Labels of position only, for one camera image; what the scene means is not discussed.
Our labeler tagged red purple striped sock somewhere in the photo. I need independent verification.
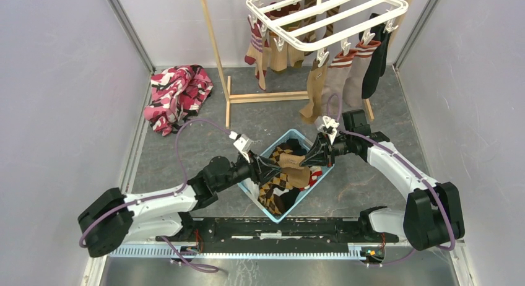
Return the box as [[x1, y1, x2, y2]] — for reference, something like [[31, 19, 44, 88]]
[[245, 15, 271, 91]]

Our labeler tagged white cloth in basket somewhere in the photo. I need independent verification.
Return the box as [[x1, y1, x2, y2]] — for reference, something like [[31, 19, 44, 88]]
[[243, 178, 259, 200]]

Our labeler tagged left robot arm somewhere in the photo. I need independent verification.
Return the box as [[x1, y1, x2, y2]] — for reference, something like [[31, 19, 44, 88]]
[[77, 152, 281, 258]]

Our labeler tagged pink camouflage cloth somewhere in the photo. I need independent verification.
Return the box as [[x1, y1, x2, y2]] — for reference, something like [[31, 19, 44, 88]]
[[143, 64, 214, 136]]

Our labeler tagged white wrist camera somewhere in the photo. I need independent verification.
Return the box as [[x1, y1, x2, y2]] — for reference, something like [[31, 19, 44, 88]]
[[228, 131, 253, 162], [315, 115, 340, 144]]

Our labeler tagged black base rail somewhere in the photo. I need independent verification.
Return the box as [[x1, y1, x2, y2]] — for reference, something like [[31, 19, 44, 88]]
[[168, 217, 399, 254]]

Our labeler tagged brown yellow checked sock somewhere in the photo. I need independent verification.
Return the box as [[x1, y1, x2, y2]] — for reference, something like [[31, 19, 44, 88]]
[[256, 146, 296, 218]]

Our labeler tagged tan ribbed sock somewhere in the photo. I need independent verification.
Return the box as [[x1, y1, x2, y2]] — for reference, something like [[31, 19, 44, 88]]
[[299, 59, 327, 124], [278, 153, 311, 189]]

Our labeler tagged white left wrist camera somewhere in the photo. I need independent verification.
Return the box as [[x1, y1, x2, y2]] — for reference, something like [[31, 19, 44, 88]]
[[228, 131, 253, 162]]

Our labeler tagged beige pink sock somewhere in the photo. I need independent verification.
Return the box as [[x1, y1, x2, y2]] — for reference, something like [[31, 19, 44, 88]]
[[342, 40, 381, 109]]

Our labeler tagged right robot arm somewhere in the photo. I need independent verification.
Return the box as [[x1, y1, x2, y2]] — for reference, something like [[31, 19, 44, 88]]
[[301, 110, 465, 251]]

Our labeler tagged red santa sock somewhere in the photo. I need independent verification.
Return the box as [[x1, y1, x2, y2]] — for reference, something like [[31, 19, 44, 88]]
[[302, 167, 323, 190]]

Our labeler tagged light blue laundry basket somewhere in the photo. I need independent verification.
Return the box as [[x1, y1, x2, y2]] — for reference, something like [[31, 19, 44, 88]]
[[238, 129, 333, 223]]

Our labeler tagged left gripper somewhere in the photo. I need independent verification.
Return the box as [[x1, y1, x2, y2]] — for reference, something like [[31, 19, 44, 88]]
[[215, 150, 282, 193]]

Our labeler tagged black sock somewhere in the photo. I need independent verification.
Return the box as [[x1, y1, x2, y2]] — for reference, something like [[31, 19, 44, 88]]
[[362, 23, 391, 99]]

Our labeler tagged light blue cable tray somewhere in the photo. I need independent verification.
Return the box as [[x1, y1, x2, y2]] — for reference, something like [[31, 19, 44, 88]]
[[109, 244, 366, 261]]

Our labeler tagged wooden hanger stand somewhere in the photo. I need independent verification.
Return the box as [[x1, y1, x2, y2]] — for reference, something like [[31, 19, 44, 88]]
[[198, 0, 419, 129]]

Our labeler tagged brown striped sock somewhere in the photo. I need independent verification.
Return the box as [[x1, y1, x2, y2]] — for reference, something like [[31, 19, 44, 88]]
[[302, 0, 340, 43]]

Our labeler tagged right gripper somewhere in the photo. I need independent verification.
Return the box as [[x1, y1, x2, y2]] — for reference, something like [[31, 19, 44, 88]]
[[299, 131, 354, 168]]

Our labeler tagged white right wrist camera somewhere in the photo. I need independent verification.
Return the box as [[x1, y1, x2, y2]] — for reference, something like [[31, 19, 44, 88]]
[[315, 115, 340, 144]]

